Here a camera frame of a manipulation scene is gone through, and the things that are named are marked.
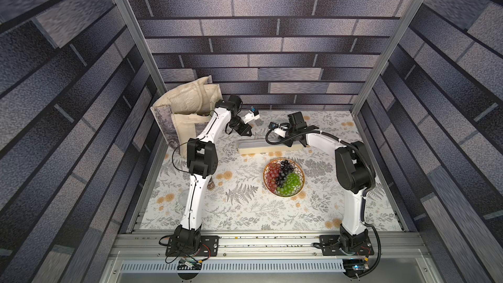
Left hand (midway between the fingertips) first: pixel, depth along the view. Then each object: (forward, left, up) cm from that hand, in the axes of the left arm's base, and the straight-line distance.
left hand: (250, 131), depth 97 cm
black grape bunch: (-17, -18, -7) cm, 26 cm away
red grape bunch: (-21, -11, -6) cm, 24 cm away
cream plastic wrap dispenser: (-6, -5, -4) cm, 9 cm away
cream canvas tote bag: (+8, +37, +6) cm, 38 cm away
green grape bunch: (-23, -20, -7) cm, 32 cm away
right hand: (+3, -17, -4) cm, 18 cm away
